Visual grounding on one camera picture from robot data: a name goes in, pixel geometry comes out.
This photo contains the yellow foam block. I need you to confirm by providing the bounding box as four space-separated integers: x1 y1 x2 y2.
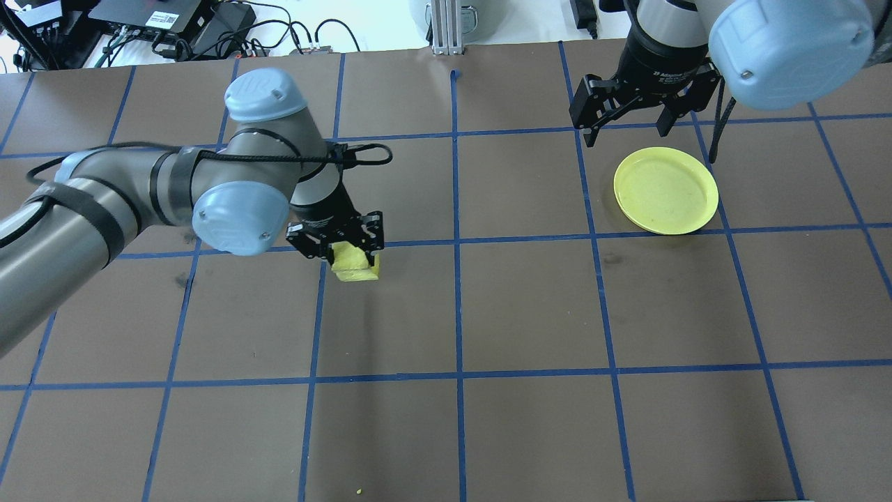
330 241 381 282

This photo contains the black power adapter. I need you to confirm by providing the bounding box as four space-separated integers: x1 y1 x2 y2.
570 0 601 40

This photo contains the yellow plastic plate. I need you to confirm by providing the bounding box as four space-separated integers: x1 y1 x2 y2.
613 146 719 236

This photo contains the black flat device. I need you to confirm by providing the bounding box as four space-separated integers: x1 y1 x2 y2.
201 3 256 58

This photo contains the black box with white label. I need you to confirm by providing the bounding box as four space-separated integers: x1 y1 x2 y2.
87 0 211 37

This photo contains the black device with ports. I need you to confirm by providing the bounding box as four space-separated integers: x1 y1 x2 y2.
0 0 65 39

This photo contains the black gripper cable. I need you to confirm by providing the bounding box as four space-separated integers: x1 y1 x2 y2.
707 73 737 166
26 142 394 185

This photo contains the aluminium profile post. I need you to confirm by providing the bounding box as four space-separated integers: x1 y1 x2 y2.
431 0 466 56

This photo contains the black looped cable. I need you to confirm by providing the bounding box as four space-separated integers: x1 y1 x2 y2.
289 17 362 55

